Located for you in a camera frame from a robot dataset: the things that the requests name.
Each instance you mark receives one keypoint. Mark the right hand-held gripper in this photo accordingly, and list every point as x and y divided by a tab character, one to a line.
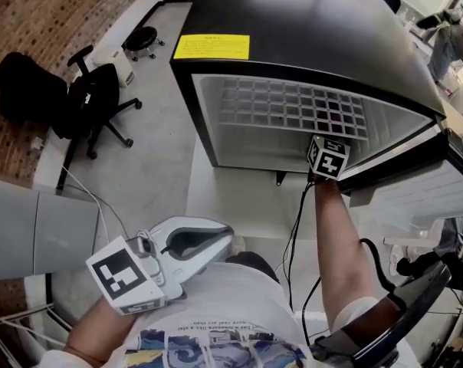
329	161

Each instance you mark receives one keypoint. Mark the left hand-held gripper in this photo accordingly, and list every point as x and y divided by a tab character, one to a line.
118	274

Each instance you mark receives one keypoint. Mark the black mini fridge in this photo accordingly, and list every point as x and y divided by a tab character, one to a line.
293	14

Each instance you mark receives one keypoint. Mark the person's right forearm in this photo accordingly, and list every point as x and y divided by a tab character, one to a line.
339	251

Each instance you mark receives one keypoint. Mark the person's left forearm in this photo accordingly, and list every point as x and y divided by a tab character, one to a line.
97	332

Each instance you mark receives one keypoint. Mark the white rectangular table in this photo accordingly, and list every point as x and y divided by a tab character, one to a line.
239	201

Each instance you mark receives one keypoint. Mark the person's black shorts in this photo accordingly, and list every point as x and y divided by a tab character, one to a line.
252	263

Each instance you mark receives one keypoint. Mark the person's white printed t-shirt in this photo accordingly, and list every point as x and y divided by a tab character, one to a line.
231	305

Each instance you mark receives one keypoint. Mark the black armrest office chair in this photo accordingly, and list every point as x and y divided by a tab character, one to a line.
89	94

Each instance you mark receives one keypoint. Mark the small white appliance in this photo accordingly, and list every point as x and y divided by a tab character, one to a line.
112	65

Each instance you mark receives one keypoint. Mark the white metal rack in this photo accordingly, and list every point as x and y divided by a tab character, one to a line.
13	324

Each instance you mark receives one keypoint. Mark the black round stool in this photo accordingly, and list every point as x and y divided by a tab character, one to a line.
141	38

